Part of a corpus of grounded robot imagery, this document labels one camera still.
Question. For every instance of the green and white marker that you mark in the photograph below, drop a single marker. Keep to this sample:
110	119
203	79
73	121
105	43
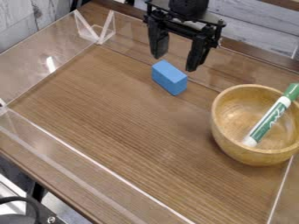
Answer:
271	116

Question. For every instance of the blue rectangular block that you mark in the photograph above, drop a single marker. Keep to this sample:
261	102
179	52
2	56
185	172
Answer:
170	77

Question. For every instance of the black metal base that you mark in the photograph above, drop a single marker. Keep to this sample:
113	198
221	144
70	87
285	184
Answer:
17	215

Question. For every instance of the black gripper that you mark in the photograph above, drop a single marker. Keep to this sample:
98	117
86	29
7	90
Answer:
189	18

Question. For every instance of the brown wooden bowl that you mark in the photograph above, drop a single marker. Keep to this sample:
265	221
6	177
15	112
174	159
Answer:
237	110

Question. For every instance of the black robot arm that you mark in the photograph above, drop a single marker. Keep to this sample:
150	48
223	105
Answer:
186	18

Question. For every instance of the clear acrylic tray wall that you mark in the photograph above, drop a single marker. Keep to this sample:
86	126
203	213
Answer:
119	148

